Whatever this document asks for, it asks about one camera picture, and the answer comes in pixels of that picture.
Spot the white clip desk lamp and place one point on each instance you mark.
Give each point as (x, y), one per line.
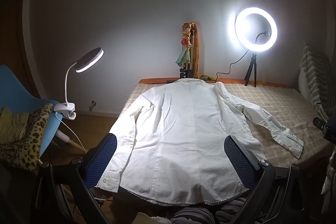
(90, 59)

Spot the beige plaid blanket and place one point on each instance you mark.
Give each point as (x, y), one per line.
(275, 108)

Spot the folded metal tripod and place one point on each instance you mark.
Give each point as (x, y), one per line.
(187, 73)

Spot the blue chair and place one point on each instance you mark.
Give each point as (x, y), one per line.
(15, 87)

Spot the person's striped pants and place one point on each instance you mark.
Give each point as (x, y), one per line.
(189, 216)

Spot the white fuzzy cloth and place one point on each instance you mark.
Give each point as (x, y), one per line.
(329, 182)

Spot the green striped pillow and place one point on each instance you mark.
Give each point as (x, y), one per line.
(312, 74)

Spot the yellow cloth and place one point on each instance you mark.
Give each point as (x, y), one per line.
(10, 127)

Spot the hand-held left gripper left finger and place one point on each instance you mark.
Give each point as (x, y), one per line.
(101, 158)

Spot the colourful doll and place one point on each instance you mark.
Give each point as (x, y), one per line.
(185, 40)

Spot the leopard print cloth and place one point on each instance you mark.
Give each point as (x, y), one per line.
(31, 134)

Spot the metal wall valve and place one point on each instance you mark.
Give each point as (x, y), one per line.
(92, 105)

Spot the white long-sleeved shirt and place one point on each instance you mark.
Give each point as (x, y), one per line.
(183, 134)

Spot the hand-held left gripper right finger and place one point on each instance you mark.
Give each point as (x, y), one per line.
(240, 161)

